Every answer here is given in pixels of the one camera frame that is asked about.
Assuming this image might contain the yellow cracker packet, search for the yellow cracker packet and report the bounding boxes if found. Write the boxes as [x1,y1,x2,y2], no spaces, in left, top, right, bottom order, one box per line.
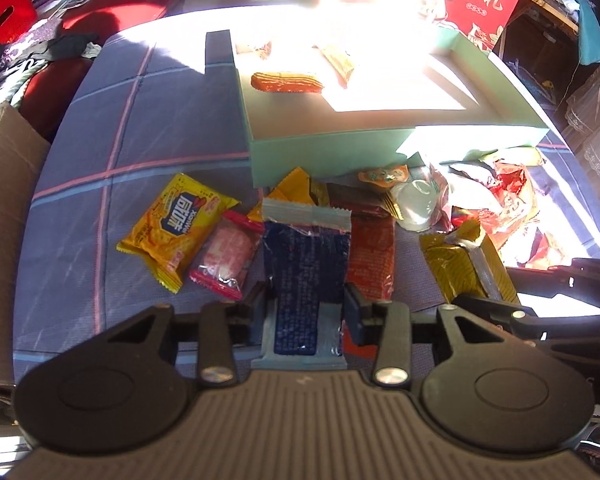
[116,172,241,295]

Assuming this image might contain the teal cloth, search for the teal cloth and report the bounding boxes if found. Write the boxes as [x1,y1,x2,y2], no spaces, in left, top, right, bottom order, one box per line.
[575,0,600,66]

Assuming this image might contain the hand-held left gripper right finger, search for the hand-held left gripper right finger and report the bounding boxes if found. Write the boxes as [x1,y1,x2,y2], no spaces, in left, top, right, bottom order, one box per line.
[343,284,508,387]

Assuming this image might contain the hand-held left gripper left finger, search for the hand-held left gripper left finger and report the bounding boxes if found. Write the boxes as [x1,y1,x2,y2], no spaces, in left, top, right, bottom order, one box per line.
[107,282,276,387]

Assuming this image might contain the small orange packet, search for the small orange packet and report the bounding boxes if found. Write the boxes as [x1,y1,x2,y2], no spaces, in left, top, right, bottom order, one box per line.
[235,40,273,58]

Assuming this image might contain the round pudding cup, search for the round pudding cup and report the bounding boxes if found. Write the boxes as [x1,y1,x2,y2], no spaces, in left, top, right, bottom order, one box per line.
[387,177,448,233]

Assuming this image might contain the blue plaid tablecloth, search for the blue plaid tablecloth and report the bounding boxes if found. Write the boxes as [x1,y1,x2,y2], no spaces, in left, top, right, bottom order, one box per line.
[12,5,600,386]

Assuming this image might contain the tan wafer packet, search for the tan wafer packet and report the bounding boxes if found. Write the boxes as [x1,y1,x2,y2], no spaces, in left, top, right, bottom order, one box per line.
[320,45,356,88]

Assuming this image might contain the orange striped wafer packet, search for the orange striped wafer packet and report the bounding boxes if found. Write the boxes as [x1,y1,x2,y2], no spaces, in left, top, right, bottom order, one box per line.
[251,71,325,94]

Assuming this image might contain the red crinkled snack packet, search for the red crinkled snack packet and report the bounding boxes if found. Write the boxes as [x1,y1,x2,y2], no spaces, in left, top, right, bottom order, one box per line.
[450,157,546,251]

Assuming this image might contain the pile of clothes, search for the pile of clothes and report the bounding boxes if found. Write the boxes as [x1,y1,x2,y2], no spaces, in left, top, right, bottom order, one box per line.
[0,20,101,111]

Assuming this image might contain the orange crinkled snack packet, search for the orange crinkled snack packet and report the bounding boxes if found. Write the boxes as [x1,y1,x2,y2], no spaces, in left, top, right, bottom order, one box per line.
[500,230,566,268]

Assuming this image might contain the mint green cardboard box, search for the mint green cardboard box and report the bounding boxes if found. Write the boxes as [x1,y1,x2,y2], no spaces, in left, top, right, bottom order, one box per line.
[205,25,551,188]

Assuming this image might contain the orange jelly cup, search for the orange jelly cup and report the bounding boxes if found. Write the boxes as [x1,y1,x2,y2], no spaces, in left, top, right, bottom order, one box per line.
[357,165,411,188]

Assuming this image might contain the orange-red snack packet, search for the orange-red snack packet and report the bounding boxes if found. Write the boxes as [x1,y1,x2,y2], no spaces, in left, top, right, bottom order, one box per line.
[341,212,397,358]

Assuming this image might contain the yellow-orange snack packet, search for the yellow-orange snack packet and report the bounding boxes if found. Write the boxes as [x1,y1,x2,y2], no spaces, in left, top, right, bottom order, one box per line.
[247,166,331,223]

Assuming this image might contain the blue snack packet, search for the blue snack packet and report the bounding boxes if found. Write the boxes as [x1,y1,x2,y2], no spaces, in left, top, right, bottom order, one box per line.
[261,197,353,358]

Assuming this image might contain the brown cardboard box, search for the brown cardboard box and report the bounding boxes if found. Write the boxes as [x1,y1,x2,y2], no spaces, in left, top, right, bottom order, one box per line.
[0,102,51,386]

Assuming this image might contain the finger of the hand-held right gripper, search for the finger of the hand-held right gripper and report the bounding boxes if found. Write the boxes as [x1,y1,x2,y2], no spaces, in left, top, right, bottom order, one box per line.
[452,294,600,378]
[507,258,600,311]

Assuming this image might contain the gold packet with grey seam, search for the gold packet with grey seam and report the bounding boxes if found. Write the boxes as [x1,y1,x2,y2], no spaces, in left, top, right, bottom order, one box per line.
[420,220,521,306]

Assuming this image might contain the red sofa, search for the red sofa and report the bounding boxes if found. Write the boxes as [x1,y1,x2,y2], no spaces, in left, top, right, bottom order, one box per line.
[20,0,188,141]

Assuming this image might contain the dark brown snack packet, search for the dark brown snack packet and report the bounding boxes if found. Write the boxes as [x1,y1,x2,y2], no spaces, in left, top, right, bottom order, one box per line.
[325,182,396,218]

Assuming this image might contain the pink clear candy packet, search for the pink clear candy packet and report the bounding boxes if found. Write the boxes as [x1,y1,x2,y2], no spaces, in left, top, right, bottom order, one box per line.
[188,210,264,302]

